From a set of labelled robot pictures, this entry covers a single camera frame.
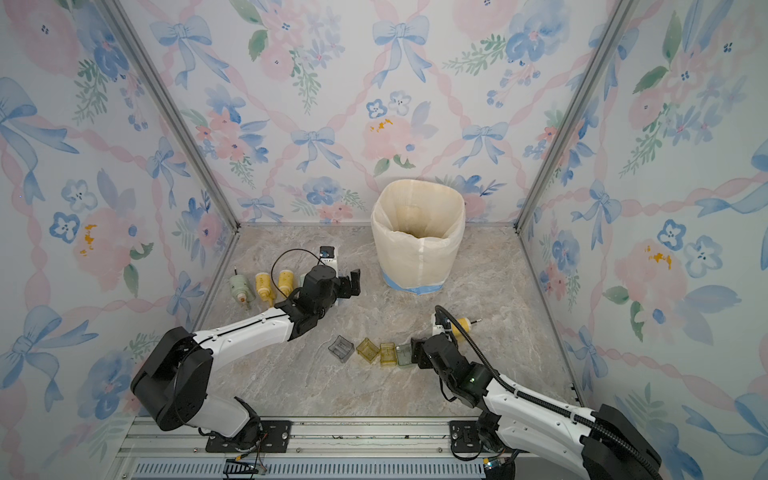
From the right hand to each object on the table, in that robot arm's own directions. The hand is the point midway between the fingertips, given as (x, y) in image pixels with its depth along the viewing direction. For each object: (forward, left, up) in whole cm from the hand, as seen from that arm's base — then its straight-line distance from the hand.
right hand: (424, 340), depth 85 cm
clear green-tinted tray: (-2, +6, -6) cm, 8 cm away
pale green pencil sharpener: (+16, +56, +3) cm, 59 cm away
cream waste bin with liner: (+37, +1, +9) cm, 38 cm away
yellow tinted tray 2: (-2, +10, -6) cm, 12 cm away
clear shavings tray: (-1, +24, -5) cm, 24 cm away
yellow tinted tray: (-1, +16, -5) cm, 17 cm away
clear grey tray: (-6, +3, +8) cm, 10 cm away
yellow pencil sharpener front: (+16, +49, +3) cm, 52 cm away
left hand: (+17, +22, +12) cm, 30 cm away
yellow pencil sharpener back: (+18, +43, +2) cm, 47 cm away
